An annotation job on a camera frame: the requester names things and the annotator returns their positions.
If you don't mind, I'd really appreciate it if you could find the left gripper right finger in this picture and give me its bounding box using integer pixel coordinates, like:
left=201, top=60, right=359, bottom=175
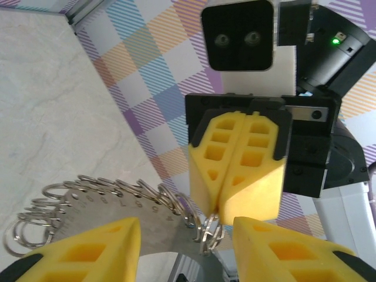
left=233, top=216, right=367, bottom=282

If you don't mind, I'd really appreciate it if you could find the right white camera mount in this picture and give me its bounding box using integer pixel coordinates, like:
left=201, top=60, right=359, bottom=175
left=221, top=45, right=297, bottom=96

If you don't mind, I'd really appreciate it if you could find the silver split ring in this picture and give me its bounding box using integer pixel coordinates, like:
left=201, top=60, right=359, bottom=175
left=192, top=213, right=226, bottom=257

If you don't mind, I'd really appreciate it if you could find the numbered metal key ring holder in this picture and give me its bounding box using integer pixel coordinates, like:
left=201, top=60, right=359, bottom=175
left=2, top=174, right=227, bottom=282

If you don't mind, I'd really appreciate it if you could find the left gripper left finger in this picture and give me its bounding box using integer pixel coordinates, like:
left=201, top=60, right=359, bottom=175
left=0, top=216, right=142, bottom=282

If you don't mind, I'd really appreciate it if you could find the aluminium frame post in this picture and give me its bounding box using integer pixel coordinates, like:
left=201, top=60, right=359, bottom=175
left=57, top=0, right=106, bottom=27

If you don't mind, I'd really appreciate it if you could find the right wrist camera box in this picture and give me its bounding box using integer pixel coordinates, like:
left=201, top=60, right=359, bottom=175
left=200, top=0, right=278, bottom=73

